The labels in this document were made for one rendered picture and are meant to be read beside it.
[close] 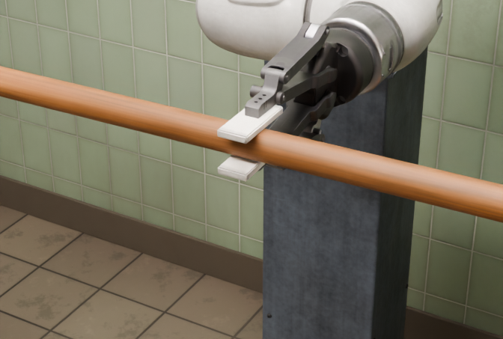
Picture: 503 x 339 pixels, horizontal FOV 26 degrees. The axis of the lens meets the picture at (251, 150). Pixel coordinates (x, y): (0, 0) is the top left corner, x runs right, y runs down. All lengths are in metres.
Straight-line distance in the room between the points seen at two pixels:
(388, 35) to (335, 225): 0.65
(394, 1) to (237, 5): 0.19
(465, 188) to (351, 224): 0.85
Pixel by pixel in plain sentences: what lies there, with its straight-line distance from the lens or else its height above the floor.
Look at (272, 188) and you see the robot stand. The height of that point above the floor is 0.76.
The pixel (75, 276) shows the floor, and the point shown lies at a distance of 2.91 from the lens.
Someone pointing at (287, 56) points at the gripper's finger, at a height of 1.24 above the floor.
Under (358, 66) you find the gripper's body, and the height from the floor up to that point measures 1.20.
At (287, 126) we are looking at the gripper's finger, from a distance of 1.05.
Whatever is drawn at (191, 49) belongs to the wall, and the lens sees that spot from 2.60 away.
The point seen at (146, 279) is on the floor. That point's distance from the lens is 2.87.
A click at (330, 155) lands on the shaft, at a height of 1.20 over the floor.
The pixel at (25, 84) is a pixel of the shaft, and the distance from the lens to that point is 1.10.
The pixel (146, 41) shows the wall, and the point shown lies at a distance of 2.67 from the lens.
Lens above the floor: 1.65
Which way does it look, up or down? 28 degrees down
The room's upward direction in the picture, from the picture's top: straight up
